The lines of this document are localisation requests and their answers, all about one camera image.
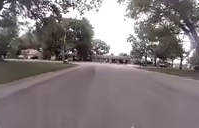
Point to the pale concrete kerb strip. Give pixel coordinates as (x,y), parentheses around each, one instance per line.
(20,85)

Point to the low long building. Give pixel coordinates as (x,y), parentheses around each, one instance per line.
(112,59)

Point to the narrow grass verge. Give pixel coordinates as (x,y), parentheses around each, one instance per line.
(187,72)

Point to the cluster of trees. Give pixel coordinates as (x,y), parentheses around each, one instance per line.
(7,40)

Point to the pale house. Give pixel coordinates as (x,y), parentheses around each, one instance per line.
(30,53)

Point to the distant round tree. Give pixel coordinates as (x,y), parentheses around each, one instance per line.
(100,46)

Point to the utility pole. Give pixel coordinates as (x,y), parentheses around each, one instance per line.
(64,43)

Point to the wide grass lawn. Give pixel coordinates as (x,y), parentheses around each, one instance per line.
(17,70)

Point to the group of dark trees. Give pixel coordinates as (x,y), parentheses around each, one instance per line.
(80,36)

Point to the grey asphalt road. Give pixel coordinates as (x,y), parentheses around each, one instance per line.
(113,96)

